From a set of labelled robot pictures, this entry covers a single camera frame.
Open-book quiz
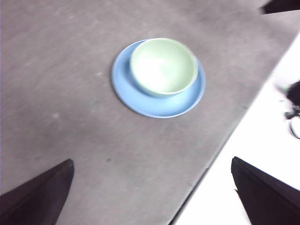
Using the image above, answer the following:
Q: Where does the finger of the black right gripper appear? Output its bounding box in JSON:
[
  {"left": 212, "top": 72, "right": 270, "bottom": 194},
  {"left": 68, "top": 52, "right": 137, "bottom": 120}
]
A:
[{"left": 260, "top": 0, "right": 300, "bottom": 15}]

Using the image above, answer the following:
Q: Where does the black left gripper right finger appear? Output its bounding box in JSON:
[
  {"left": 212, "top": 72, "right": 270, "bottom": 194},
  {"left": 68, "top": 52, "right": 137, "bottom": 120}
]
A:
[{"left": 231, "top": 156, "right": 300, "bottom": 225}]

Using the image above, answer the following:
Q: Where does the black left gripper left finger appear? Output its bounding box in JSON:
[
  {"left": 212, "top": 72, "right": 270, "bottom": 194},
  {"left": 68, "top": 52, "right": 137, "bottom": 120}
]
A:
[{"left": 0, "top": 158, "right": 75, "bottom": 225}]

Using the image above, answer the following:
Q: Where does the green ribbed bowl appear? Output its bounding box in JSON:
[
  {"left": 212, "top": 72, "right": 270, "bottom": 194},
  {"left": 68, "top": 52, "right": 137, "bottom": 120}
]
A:
[{"left": 130, "top": 37, "right": 199, "bottom": 98}]

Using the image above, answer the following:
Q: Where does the blue round plate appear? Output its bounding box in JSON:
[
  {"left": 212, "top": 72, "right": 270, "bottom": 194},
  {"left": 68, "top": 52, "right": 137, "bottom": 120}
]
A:
[{"left": 111, "top": 39, "right": 206, "bottom": 119}]

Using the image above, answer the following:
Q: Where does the black cable loop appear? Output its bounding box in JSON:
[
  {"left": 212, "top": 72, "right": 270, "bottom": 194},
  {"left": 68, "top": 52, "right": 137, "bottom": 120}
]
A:
[{"left": 289, "top": 116, "right": 300, "bottom": 139}]

